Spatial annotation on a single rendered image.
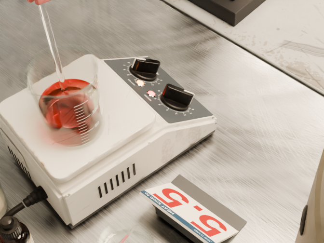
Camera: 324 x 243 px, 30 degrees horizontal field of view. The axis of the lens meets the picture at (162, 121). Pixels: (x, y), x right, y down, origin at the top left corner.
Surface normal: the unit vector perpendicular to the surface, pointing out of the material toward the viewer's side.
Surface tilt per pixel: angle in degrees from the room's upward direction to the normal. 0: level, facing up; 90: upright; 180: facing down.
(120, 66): 30
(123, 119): 0
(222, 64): 0
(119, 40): 0
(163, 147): 90
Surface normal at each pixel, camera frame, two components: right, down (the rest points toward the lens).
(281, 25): -0.03, -0.62
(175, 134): 0.62, 0.60
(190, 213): 0.40, -0.86
